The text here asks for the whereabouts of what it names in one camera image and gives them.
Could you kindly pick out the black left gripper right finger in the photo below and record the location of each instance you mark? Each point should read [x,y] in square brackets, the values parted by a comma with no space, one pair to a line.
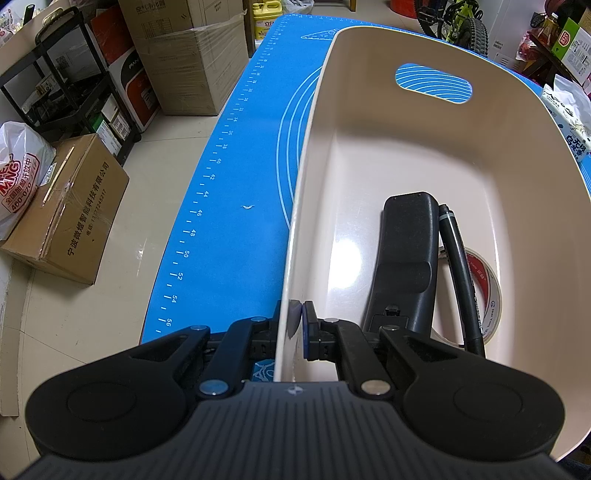
[344,344]

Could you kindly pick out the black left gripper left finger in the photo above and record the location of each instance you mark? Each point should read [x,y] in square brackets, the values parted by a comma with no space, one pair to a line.
[243,353]

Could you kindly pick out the white masking tape roll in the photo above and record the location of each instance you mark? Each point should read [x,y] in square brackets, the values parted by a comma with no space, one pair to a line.
[447,325]

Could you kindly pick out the beige plastic storage bin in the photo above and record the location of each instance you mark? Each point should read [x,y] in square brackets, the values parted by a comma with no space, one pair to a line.
[396,113]

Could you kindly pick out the blue silicone baking mat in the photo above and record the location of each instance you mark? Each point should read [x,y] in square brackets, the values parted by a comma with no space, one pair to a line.
[227,252]

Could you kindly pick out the brown cardboard box on floor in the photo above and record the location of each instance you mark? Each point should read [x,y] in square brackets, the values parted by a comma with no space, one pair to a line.
[65,228]

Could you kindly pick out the large wrapped cardboard box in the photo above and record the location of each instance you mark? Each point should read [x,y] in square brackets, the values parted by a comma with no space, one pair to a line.
[193,72]

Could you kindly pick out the white red plastic bag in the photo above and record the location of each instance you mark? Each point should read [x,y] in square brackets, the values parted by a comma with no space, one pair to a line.
[25,158]

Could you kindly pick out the black metal shelf rack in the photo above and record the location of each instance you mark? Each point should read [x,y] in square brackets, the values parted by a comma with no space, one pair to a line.
[61,87]

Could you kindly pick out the yellow oil jug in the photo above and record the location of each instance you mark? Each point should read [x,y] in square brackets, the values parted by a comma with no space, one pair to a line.
[264,14]

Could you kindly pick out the white tissue pack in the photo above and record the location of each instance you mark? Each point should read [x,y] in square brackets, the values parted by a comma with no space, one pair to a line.
[569,106]

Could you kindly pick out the green children's bicycle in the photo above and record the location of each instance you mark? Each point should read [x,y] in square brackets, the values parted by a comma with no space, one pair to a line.
[458,22]

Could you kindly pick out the upper stacked cardboard box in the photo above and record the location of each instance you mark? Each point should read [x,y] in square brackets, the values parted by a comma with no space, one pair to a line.
[150,18]

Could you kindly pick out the red white appliance box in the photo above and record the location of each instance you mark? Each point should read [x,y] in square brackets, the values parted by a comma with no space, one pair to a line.
[124,65]

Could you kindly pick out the green white carton box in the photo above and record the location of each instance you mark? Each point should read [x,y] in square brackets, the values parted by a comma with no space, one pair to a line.
[572,48]

